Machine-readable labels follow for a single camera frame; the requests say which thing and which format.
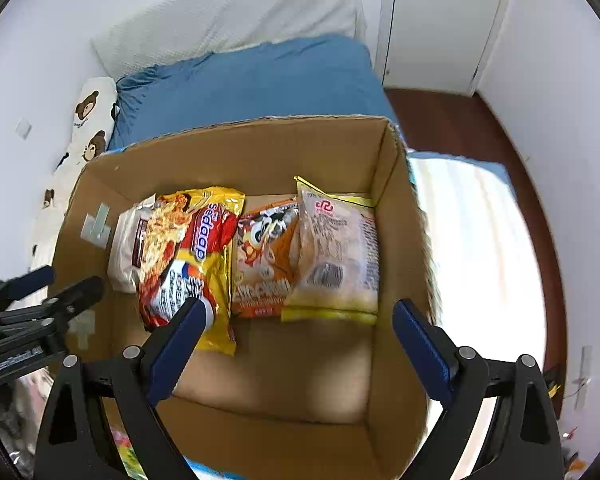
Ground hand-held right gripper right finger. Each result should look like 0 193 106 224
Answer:
392 298 566 480

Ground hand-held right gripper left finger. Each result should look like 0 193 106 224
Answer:
32 296 216 480

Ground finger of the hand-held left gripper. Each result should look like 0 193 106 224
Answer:
0 266 57 312
7 276 106 333

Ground yellow red noodle packet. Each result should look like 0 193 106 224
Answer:
137 186 247 357

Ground cardboard box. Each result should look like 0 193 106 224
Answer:
50 115 438 480

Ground colourful candy packet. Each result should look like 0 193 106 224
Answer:
109 425 149 480

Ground white snack packet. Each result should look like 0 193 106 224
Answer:
107 193 157 295

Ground striped blanket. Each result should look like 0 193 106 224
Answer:
407 157 549 480

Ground orange panda snack packet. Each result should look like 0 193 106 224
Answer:
230 196 302 320

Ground clear yellow-edged snack packet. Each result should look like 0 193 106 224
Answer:
281 176 381 326

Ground bear print pillow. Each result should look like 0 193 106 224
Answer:
30 76 119 271

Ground bed with blue sheet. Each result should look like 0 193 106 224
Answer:
107 34 512 196

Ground white bed headboard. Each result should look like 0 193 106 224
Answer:
90 0 368 81

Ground white door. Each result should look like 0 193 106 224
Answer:
380 0 512 97

